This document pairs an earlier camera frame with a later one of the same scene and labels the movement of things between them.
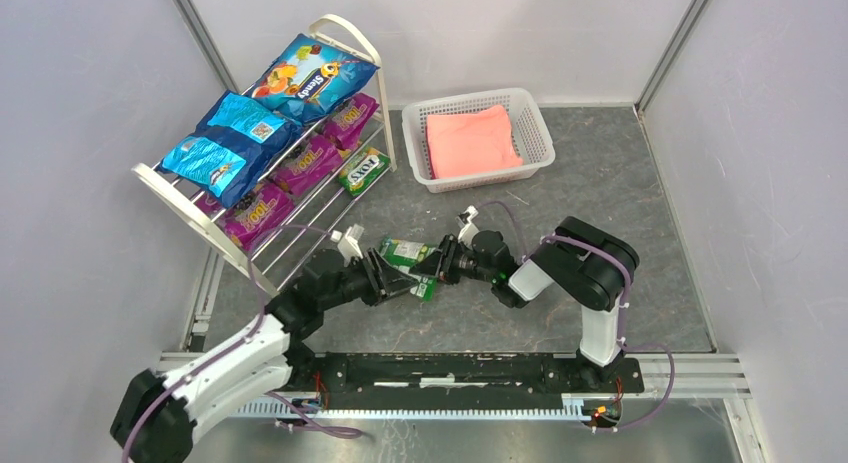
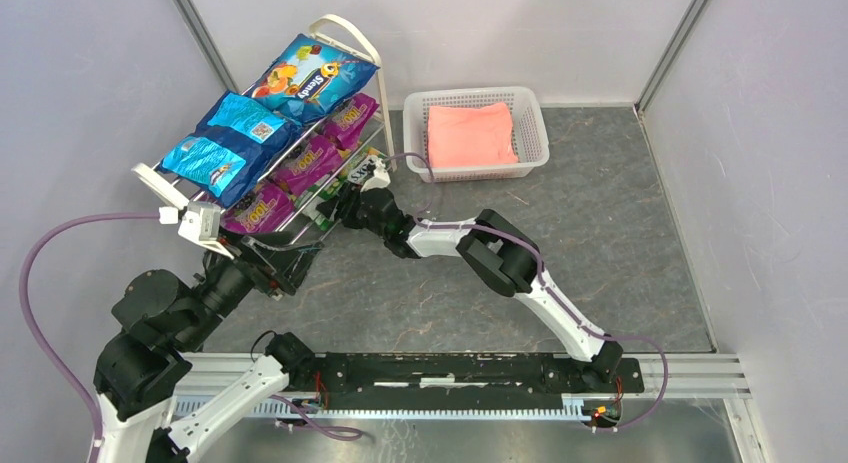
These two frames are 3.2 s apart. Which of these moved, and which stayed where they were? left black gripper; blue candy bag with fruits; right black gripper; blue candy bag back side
Moved: left black gripper; right black gripper
Stayed: blue candy bag with fruits; blue candy bag back side
